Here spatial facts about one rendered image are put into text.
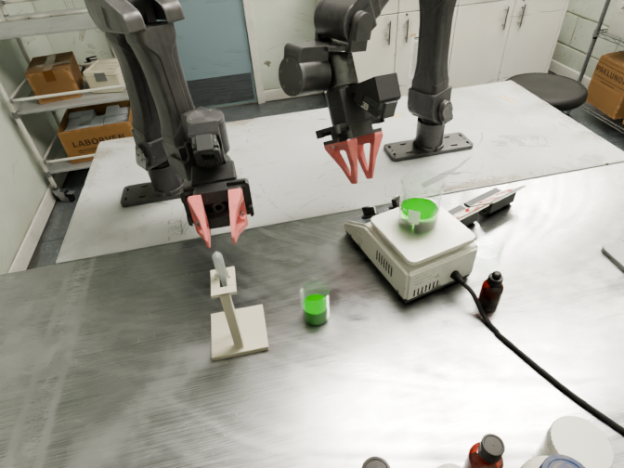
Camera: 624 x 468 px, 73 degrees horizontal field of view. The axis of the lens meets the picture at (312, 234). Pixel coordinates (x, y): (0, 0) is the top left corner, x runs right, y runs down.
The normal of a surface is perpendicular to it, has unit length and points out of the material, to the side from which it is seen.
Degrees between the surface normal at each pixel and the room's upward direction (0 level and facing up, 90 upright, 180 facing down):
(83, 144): 91
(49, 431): 0
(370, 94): 83
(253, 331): 0
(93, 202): 0
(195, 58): 90
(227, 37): 90
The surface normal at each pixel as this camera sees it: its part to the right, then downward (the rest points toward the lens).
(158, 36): 0.70, 0.34
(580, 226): -0.06, -0.75
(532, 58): 0.21, 0.63
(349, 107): 0.53, 0.05
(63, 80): 0.41, 0.58
